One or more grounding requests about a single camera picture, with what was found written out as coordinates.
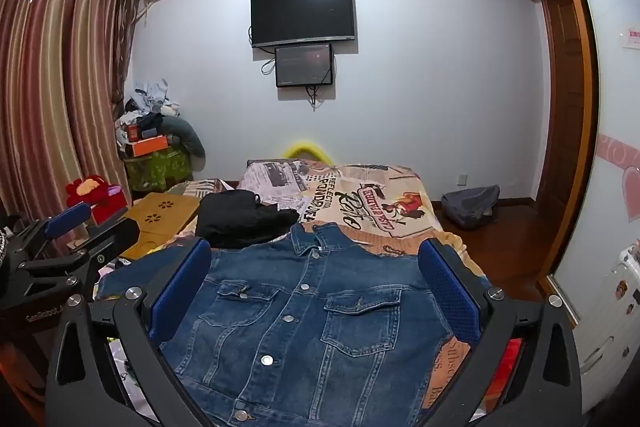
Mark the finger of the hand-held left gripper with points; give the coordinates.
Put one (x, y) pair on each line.
(115, 234)
(67, 217)

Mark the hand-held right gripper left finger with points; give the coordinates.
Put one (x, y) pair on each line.
(182, 287)

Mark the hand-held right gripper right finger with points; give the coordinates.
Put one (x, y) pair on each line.
(447, 287)

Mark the blue denim jacket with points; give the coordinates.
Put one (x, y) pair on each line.
(310, 327)

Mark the wooden lap desk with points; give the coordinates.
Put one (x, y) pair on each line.
(157, 217)

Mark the green patterned cloth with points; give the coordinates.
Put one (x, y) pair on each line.
(157, 168)

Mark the grey backpack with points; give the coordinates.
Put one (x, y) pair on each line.
(470, 206)

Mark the black clothing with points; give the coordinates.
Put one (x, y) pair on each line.
(240, 217)

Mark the orange box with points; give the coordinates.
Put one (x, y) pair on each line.
(147, 146)

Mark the printed blanket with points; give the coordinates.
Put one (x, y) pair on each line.
(380, 202)

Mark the striped red curtain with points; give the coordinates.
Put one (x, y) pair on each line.
(55, 97)

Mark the pile of clutter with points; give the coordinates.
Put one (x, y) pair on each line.
(145, 104)

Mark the yellow curved object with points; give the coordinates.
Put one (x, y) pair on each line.
(307, 151)

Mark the white wardrobe sliding door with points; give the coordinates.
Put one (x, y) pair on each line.
(612, 157)

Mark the white wall socket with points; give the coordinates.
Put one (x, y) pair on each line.
(462, 179)

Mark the wooden door frame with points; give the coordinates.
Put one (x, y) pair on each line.
(570, 132)

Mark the small black wall monitor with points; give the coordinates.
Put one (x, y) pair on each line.
(303, 64)

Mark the wall-mounted black television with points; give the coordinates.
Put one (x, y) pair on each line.
(302, 14)

